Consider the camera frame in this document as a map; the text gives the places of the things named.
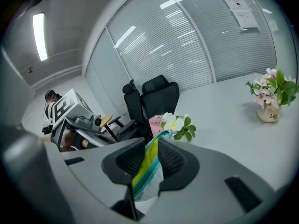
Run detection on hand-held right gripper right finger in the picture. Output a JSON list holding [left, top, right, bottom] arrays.
[[144, 138, 276, 224]]

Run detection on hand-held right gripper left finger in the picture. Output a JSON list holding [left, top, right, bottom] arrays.
[[44, 138, 146, 224]]

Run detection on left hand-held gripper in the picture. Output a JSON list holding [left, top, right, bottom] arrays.
[[50, 88, 110, 153]]

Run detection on teal pencil pouch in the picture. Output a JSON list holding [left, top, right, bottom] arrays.
[[132, 129, 175, 202]]

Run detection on round yellow wooden table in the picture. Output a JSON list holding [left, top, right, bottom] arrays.
[[100, 115, 114, 128]]

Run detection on black mesh office chair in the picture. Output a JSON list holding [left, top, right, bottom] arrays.
[[107, 79, 143, 135], [116, 75, 180, 144]]

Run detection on pink paper bag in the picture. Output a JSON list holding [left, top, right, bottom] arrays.
[[149, 115, 170, 138]]

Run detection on white flowers in pot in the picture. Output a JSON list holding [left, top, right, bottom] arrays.
[[160, 112, 197, 142]]

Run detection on ceiling light strip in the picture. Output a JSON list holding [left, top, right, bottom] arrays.
[[32, 13, 49, 62]]

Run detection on pink flowers in pot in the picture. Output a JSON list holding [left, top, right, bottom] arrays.
[[245, 67, 299, 123]]

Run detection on white paper notice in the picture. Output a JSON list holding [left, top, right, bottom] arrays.
[[219, 0, 252, 11], [231, 9, 260, 32]]

